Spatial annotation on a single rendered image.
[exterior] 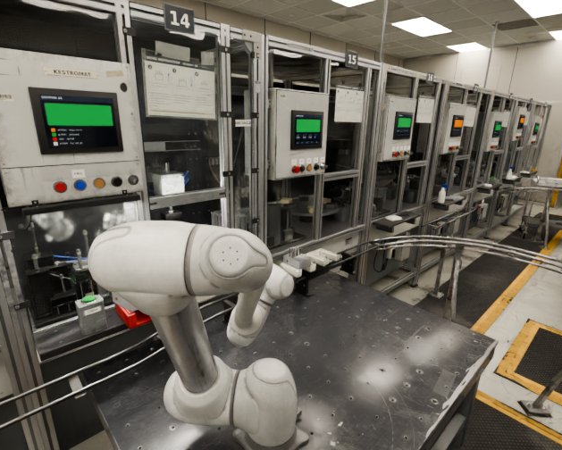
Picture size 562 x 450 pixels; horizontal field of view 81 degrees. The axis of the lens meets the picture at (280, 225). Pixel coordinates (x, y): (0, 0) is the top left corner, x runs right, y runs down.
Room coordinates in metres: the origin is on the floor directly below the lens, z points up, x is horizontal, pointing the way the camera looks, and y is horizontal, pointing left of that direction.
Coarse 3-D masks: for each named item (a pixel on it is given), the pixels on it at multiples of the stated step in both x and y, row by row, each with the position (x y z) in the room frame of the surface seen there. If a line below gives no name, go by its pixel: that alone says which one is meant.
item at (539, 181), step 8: (536, 176) 4.86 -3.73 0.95; (536, 184) 4.76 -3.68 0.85; (544, 184) 4.71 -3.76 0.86; (552, 184) 4.66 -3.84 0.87; (560, 184) 4.64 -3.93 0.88; (528, 192) 5.16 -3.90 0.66; (528, 216) 4.76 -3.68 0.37; (520, 224) 5.15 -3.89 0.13; (528, 224) 4.74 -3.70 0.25; (536, 224) 4.69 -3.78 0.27; (544, 224) 4.72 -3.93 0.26; (552, 224) 4.73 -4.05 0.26
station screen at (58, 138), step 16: (48, 96) 1.09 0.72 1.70; (64, 96) 1.12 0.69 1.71; (80, 96) 1.15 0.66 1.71; (112, 112) 1.21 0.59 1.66; (48, 128) 1.08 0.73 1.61; (64, 128) 1.11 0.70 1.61; (80, 128) 1.14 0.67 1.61; (96, 128) 1.17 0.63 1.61; (112, 128) 1.20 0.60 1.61; (48, 144) 1.07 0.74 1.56; (64, 144) 1.10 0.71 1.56; (80, 144) 1.13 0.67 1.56; (96, 144) 1.17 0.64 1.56; (112, 144) 1.20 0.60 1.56
